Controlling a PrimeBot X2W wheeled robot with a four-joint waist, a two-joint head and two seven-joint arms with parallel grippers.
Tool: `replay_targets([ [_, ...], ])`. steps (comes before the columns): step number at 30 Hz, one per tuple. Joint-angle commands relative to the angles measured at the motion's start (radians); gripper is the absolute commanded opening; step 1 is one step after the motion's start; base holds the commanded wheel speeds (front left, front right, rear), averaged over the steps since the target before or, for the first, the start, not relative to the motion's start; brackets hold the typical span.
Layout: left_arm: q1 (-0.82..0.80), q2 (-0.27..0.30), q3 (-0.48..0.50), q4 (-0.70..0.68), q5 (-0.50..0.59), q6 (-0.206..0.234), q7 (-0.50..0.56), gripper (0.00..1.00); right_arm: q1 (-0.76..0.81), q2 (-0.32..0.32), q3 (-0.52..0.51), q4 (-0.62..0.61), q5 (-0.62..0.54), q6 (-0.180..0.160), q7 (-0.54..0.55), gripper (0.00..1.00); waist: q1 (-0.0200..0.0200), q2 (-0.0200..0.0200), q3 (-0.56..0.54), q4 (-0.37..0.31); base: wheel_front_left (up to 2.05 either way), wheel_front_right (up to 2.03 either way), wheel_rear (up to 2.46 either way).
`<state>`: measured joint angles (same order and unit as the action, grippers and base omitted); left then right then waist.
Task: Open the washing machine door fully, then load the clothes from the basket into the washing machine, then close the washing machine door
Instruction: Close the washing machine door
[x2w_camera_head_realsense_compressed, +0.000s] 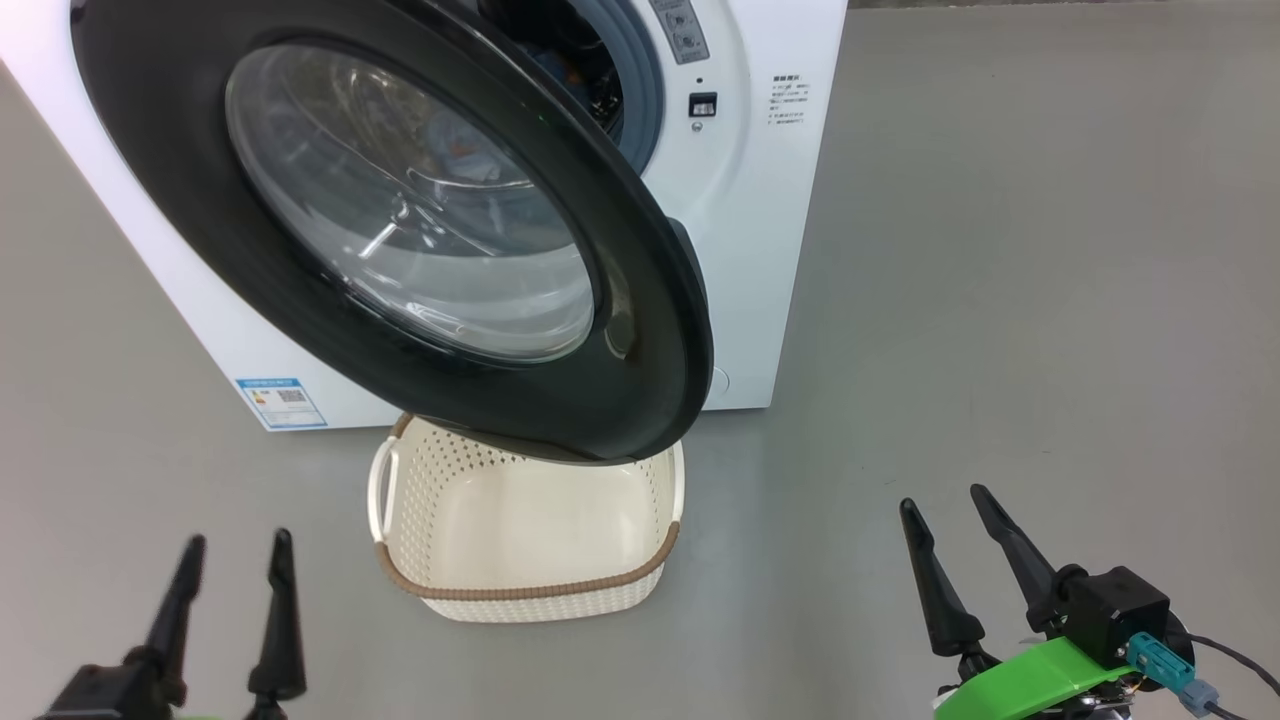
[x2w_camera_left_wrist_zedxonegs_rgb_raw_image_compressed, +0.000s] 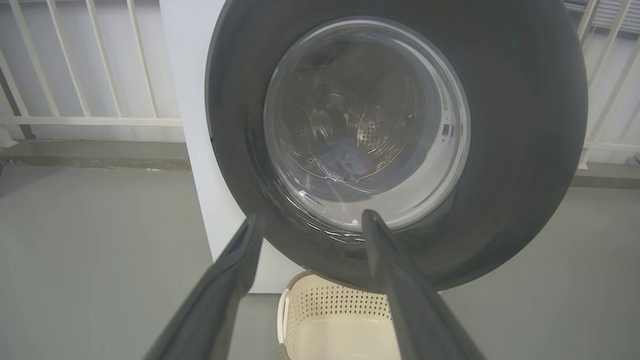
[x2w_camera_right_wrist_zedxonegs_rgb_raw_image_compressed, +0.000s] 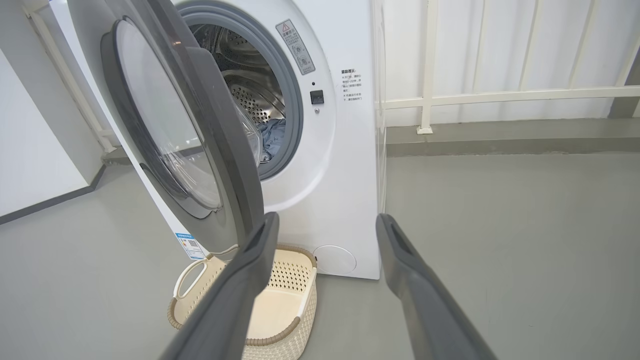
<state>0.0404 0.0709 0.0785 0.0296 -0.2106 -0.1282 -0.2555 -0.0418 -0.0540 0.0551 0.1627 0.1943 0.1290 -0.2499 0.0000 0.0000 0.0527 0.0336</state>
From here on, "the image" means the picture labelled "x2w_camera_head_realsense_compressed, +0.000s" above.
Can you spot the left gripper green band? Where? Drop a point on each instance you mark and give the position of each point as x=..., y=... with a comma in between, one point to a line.
x=268, y=710

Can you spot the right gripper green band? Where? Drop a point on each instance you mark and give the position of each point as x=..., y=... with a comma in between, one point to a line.
x=1030, y=680

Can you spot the round black washing machine door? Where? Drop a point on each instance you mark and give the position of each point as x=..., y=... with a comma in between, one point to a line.
x=640, y=350

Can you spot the cream perforated laundry basket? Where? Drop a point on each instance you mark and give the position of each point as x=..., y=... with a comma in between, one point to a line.
x=520, y=590

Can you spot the white front-load washing machine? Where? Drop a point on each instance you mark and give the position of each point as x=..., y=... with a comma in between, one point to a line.
x=790, y=250

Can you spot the blue energy label sticker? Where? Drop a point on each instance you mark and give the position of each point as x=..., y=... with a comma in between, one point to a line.
x=282, y=403

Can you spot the grey warning sticker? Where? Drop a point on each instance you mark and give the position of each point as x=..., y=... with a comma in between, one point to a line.
x=682, y=30

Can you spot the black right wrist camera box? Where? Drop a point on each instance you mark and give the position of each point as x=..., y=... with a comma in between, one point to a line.
x=1115, y=610

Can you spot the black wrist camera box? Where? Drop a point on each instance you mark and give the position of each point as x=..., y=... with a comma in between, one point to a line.
x=100, y=695
x=1115, y=610

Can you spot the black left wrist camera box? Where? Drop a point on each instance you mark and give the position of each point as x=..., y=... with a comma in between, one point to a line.
x=100, y=695

